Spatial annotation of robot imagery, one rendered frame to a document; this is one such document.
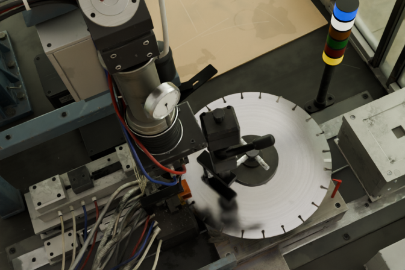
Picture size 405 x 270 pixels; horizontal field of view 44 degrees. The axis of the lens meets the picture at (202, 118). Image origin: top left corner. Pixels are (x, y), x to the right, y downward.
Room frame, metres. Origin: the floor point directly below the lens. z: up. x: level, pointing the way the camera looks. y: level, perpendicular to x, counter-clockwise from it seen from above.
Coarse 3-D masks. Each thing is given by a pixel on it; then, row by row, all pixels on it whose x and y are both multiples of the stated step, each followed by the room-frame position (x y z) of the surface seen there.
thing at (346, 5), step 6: (336, 0) 0.61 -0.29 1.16; (342, 0) 0.60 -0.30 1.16; (348, 0) 0.60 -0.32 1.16; (354, 0) 0.60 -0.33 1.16; (336, 6) 0.59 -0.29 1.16; (342, 6) 0.59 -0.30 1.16; (348, 6) 0.59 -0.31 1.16; (354, 6) 0.58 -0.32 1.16; (336, 12) 0.59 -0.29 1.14; (342, 12) 0.58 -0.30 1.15; (348, 12) 0.57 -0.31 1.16; (354, 12) 0.58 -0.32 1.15; (336, 18) 0.59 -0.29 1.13; (342, 18) 0.58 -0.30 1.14; (348, 18) 0.57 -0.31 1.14
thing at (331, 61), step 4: (324, 52) 0.59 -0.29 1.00; (324, 56) 0.59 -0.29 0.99; (328, 56) 0.58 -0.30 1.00; (324, 60) 0.59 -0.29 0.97; (328, 60) 0.58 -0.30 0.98; (332, 60) 0.58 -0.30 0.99; (336, 60) 0.57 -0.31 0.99; (340, 60) 0.58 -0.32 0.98; (328, 64) 0.58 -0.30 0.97; (332, 64) 0.58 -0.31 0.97; (336, 64) 0.57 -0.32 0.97
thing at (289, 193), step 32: (224, 96) 0.55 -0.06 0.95; (256, 96) 0.54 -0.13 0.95; (256, 128) 0.46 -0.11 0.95; (288, 128) 0.45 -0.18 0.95; (320, 128) 0.44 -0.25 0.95; (192, 160) 0.41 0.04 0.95; (288, 160) 0.38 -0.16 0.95; (320, 160) 0.37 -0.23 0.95; (192, 192) 0.34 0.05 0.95; (224, 192) 0.33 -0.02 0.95; (256, 192) 0.32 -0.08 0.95; (288, 192) 0.31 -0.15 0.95; (320, 192) 0.30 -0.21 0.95; (224, 224) 0.27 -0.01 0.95; (256, 224) 0.26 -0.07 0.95; (288, 224) 0.24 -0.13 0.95
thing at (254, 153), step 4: (240, 140) 0.42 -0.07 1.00; (244, 144) 0.41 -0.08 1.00; (248, 152) 0.39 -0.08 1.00; (252, 152) 0.39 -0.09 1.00; (256, 152) 0.38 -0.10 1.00; (244, 156) 0.38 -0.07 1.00; (248, 156) 0.38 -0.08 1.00; (252, 156) 0.38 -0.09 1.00; (256, 156) 0.38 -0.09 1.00; (240, 160) 0.37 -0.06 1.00; (244, 160) 0.37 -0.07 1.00; (248, 160) 0.38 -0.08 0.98; (252, 160) 0.38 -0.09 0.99; (260, 160) 0.37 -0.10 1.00; (240, 164) 0.37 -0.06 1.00; (260, 164) 0.36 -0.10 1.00; (264, 164) 0.36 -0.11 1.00; (264, 168) 0.35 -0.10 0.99; (268, 168) 0.35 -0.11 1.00
